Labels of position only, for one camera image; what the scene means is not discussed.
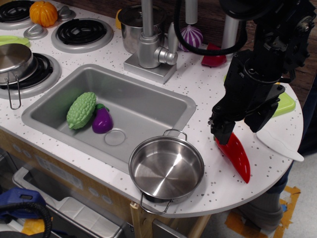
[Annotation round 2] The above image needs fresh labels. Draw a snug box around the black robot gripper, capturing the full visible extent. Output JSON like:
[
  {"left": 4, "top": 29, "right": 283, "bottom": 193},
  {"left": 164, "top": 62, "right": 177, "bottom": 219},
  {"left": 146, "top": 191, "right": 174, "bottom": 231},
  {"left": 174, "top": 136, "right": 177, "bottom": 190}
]
[{"left": 210, "top": 50, "right": 285, "bottom": 145}]

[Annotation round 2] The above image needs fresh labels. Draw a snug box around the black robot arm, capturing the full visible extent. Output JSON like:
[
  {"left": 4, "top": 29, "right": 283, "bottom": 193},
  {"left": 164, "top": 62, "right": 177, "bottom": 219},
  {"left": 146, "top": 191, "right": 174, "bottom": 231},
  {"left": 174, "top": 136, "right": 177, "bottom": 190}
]
[{"left": 210, "top": 0, "right": 316, "bottom": 145}]

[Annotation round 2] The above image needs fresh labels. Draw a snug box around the purple toy eggplant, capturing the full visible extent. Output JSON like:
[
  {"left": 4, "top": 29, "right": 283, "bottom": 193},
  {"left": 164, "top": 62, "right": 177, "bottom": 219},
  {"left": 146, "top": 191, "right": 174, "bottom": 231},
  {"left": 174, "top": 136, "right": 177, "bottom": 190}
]
[{"left": 92, "top": 104, "right": 113, "bottom": 134}]

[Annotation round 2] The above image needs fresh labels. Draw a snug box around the tall steel pot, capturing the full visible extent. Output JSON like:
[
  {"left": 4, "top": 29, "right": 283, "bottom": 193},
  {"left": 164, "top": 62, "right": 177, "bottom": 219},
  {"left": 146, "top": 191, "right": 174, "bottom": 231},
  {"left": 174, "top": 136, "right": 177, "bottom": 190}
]
[{"left": 119, "top": 5, "right": 167, "bottom": 54}]

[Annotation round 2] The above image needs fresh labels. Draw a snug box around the upside-down steel pot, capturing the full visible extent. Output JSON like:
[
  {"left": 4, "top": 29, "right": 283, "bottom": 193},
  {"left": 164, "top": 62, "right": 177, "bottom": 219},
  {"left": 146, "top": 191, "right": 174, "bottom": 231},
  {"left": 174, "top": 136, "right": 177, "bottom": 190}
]
[{"left": 0, "top": 43, "right": 38, "bottom": 109}]

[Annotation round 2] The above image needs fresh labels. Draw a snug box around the red toy chili pepper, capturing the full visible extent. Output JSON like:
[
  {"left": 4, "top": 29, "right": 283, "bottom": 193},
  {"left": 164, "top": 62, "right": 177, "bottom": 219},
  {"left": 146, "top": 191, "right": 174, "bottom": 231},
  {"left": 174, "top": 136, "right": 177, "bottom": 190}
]
[{"left": 214, "top": 133, "right": 251, "bottom": 183}]

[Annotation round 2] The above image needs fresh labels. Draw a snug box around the white plastic toy knife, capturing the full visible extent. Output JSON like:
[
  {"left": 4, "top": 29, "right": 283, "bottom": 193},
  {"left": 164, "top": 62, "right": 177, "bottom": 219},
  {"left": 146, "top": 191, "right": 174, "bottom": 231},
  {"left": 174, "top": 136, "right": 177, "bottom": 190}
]
[{"left": 256, "top": 128, "right": 304, "bottom": 162}]

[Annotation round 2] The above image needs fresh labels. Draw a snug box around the green cutting board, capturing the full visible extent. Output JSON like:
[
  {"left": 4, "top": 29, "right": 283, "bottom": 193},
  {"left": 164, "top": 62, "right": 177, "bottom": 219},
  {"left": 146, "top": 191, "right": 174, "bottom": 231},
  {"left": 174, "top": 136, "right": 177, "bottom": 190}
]
[{"left": 223, "top": 74, "right": 296, "bottom": 118}]

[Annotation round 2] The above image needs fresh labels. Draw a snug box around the red toy pepper piece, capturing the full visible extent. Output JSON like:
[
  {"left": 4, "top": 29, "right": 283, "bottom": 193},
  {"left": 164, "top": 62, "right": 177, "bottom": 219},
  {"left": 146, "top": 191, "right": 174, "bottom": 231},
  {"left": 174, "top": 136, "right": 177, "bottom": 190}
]
[{"left": 201, "top": 43, "right": 227, "bottom": 67}]

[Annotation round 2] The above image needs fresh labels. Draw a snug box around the silver toy faucet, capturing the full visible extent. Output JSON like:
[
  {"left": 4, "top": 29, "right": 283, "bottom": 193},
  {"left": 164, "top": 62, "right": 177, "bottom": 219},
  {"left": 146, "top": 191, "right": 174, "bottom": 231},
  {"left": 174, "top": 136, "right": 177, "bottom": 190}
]
[{"left": 124, "top": 0, "right": 178, "bottom": 84}]

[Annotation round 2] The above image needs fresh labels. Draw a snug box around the purple striped toy onion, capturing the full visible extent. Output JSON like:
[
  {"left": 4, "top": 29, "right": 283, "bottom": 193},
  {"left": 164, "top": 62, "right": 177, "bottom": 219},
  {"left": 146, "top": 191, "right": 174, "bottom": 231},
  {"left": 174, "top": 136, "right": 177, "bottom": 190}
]
[{"left": 180, "top": 25, "right": 203, "bottom": 48}]

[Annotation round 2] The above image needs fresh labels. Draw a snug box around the grey metal pole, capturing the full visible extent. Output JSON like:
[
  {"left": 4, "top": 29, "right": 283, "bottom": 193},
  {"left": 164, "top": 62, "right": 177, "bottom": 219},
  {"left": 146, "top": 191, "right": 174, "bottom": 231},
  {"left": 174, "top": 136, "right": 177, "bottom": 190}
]
[{"left": 221, "top": 15, "right": 240, "bottom": 49}]

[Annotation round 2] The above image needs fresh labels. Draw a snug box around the grey toy sink basin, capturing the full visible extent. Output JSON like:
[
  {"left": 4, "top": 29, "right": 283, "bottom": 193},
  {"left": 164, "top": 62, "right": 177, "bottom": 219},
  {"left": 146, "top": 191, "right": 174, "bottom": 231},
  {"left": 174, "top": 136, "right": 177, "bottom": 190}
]
[{"left": 21, "top": 63, "right": 197, "bottom": 174}]

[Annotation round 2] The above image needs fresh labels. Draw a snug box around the green toy bitter melon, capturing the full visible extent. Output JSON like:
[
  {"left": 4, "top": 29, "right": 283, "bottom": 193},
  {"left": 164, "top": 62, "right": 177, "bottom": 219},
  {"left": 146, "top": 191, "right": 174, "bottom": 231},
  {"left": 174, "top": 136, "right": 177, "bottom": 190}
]
[{"left": 66, "top": 92, "right": 97, "bottom": 129}]

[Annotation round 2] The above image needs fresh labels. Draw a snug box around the back right stove burner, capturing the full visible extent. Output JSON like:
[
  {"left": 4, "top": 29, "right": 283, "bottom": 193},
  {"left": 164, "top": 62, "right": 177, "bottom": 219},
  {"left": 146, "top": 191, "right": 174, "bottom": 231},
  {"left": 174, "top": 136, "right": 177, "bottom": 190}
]
[{"left": 51, "top": 18, "right": 113, "bottom": 54}]

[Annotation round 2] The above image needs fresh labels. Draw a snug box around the stove burner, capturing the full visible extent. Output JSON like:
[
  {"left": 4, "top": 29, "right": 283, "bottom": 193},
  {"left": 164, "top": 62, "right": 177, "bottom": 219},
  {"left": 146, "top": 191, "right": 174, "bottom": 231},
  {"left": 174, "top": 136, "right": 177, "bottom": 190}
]
[
  {"left": 0, "top": 0, "right": 35, "bottom": 30},
  {"left": 0, "top": 53, "right": 61, "bottom": 100},
  {"left": 51, "top": 18, "right": 113, "bottom": 54}
]

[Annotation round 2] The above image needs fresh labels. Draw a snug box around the grey plastic bin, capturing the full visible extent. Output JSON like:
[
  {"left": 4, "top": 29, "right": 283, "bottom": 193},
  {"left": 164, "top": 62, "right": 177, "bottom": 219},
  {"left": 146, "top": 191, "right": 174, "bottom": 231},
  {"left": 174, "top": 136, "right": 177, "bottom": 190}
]
[{"left": 13, "top": 167, "right": 133, "bottom": 238}]

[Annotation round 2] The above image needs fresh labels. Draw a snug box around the front left stove burner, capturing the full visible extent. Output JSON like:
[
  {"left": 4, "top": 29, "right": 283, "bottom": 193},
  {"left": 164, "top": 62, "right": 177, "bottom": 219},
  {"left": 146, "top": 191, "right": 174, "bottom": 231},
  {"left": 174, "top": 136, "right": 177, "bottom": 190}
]
[{"left": 0, "top": 53, "right": 61, "bottom": 100}]

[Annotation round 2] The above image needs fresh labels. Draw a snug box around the grey stove knob rear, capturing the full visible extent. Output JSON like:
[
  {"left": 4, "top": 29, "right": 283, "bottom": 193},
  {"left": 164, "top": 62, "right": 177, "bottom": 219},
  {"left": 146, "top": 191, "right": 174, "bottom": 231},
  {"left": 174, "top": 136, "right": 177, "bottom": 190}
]
[{"left": 57, "top": 6, "right": 76, "bottom": 21}]

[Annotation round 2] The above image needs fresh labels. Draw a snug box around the grey stove knob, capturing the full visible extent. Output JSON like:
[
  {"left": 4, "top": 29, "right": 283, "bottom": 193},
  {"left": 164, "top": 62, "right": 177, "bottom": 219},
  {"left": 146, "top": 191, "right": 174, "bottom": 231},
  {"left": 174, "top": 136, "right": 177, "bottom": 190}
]
[
  {"left": 57, "top": 6, "right": 76, "bottom": 21},
  {"left": 23, "top": 24, "right": 48, "bottom": 40}
]

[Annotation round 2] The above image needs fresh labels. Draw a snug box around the orange toy pumpkin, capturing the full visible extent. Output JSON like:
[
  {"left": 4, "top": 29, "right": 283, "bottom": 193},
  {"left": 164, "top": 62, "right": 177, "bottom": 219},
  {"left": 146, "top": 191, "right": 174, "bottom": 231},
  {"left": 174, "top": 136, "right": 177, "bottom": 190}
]
[{"left": 29, "top": 1, "right": 58, "bottom": 27}]

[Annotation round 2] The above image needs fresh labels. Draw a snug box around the light green plate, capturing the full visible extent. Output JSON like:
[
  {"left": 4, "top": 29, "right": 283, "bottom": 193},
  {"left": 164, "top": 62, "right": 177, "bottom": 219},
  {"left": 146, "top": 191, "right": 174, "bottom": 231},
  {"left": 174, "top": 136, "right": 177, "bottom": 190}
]
[{"left": 0, "top": 35, "right": 30, "bottom": 47}]

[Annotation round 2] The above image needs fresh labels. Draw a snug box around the back left stove burner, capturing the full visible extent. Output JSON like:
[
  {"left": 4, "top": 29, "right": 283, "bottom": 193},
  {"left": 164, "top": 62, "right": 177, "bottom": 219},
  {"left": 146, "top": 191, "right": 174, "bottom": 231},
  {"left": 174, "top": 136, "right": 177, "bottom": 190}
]
[{"left": 0, "top": 0, "right": 35, "bottom": 30}]

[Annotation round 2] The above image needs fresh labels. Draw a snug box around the steel pan with handles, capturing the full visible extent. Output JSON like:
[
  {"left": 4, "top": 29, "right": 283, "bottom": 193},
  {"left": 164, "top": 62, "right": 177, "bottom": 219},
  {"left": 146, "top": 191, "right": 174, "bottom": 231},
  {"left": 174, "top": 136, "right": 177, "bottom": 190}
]
[{"left": 128, "top": 129, "right": 205, "bottom": 215}]

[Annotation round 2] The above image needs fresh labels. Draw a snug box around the black cable hose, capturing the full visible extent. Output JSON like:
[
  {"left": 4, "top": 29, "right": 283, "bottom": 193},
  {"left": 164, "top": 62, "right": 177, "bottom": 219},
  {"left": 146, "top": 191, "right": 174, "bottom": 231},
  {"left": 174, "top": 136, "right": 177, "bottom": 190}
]
[{"left": 173, "top": 0, "right": 257, "bottom": 57}]

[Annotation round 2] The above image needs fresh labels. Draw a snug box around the blue tool with hose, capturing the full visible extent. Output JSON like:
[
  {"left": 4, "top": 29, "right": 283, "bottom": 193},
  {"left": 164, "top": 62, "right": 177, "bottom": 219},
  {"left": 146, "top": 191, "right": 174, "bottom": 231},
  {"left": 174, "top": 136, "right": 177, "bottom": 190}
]
[{"left": 0, "top": 187, "right": 52, "bottom": 238}]

